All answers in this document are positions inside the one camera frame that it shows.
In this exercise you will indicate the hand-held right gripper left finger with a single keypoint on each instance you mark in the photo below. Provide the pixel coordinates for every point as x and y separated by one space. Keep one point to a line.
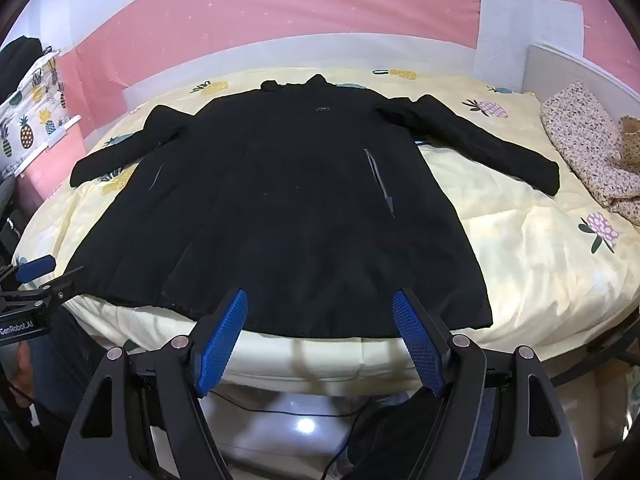
222 340

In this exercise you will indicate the yellow pineapple-print bed sheet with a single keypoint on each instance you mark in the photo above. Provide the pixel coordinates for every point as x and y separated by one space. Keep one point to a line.
525 260

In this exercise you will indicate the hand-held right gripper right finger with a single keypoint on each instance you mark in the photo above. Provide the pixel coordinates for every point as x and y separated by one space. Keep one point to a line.
417 340

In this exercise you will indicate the white pineapple-print cloth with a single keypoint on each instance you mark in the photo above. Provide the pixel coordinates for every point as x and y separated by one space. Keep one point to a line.
30 120

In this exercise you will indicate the black coat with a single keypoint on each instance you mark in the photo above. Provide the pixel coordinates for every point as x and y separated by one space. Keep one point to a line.
300 185

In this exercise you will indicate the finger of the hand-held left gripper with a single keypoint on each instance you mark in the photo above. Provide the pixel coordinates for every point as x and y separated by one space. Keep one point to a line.
36 266
62 284

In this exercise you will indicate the black bag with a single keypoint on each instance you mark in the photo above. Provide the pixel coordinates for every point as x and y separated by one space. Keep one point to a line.
20 57

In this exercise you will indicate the grey headboard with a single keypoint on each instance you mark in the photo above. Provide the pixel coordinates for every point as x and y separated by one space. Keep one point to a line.
575 67

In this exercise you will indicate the person's dark trouser leg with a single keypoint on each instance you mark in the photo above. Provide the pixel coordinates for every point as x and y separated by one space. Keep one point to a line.
65 360

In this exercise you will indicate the floral cloth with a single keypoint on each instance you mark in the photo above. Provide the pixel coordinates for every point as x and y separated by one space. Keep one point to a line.
580 140

